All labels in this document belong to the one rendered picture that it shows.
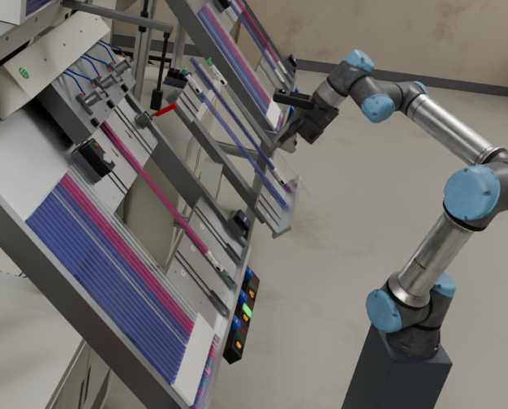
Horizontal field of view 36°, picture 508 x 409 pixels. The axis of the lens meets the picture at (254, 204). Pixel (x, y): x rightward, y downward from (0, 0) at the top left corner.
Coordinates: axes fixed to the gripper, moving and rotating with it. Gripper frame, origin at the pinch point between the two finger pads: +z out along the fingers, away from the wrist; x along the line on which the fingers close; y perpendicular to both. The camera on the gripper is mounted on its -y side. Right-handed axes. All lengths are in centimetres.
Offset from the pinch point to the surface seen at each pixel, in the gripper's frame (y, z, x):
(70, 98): -47, -1, -52
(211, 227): -1.8, 17.9, -25.7
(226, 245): 4.3, 19.6, -25.5
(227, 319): 10, 19, -52
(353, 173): 84, 64, 203
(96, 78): -46, -1, -38
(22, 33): -60, -12, -64
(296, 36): 27, 66, 357
